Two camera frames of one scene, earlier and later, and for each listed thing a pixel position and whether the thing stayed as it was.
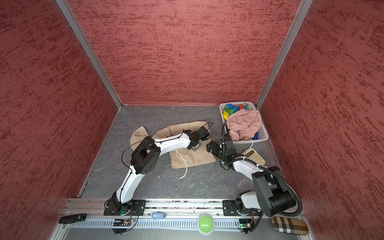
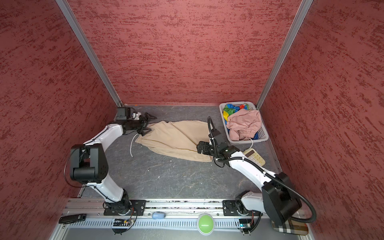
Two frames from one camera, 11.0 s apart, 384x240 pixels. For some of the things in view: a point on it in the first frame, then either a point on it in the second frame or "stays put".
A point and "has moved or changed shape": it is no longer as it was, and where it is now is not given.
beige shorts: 184,156 has moved or changed shape
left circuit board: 120,222 stays put
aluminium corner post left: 86,46 stays put
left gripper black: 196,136 to 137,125
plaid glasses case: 289,225 stays put
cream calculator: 251,154 stays put
